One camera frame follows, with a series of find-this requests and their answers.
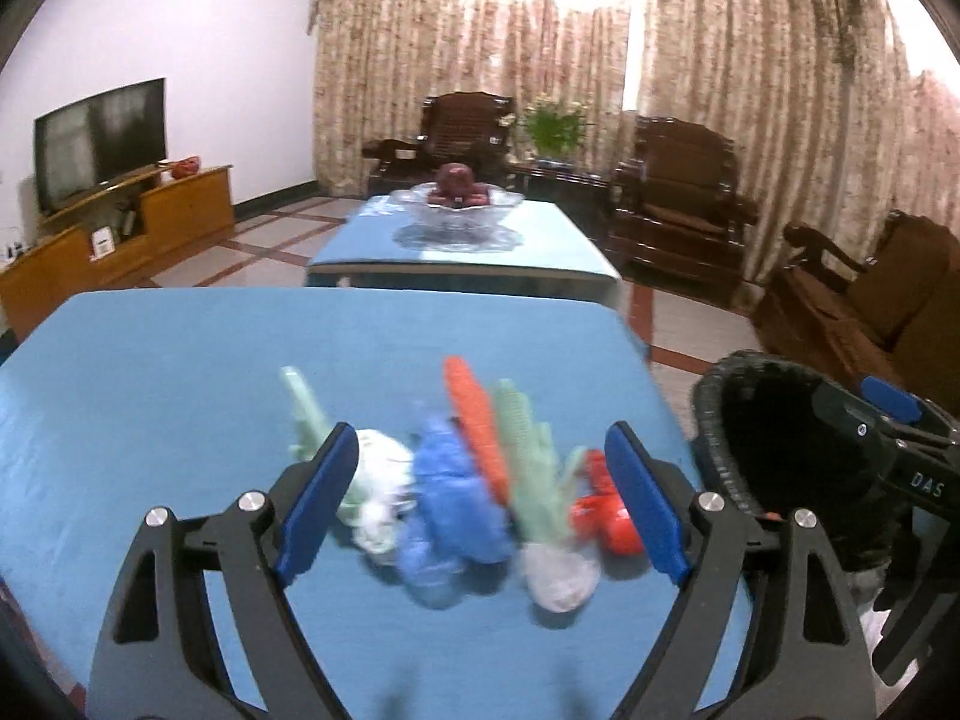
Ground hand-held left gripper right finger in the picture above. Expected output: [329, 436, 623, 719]
[604, 421, 877, 720]

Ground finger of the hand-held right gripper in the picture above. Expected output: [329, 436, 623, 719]
[814, 381, 905, 460]
[861, 375, 960, 447]

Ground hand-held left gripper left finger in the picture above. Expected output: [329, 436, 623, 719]
[86, 422, 361, 720]

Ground black trash bin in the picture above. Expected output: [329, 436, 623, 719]
[690, 350, 912, 571]

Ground white tissue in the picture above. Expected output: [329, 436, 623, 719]
[334, 427, 417, 560]

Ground white plastic bag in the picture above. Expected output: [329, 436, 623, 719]
[519, 540, 602, 612]

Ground blue plastic bag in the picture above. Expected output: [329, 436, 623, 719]
[396, 416, 518, 610]

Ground orange foam net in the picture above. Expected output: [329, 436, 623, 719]
[442, 356, 511, 507]

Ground dark wooden sofa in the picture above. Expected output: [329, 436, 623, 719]
[752, 210, 960, 421]

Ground pale blue tablecloth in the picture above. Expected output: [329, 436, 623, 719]
[306, 195, 623, 297]

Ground dark wooden armchair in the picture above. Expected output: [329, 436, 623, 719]
[362, 92, 518, 200]
[606, 115, 760, 293]

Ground lace doily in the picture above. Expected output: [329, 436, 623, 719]
[394, 221, 526, 254]

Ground wooden television cabinet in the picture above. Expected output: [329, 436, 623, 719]
[0, 163, 237, 342]

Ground glass fruit bowl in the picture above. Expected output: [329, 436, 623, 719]
[386, 184, 526, 237]

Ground dark wooden side table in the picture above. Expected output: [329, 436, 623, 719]
[506, 160, 612, 212]

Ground floral curtains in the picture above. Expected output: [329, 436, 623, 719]
[309, 0, 960, 301]

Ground potted green plant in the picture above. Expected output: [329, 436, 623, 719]
[516, 94, 593, 162]

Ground flat screen television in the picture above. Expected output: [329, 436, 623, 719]
[34, 77, 167, 215]

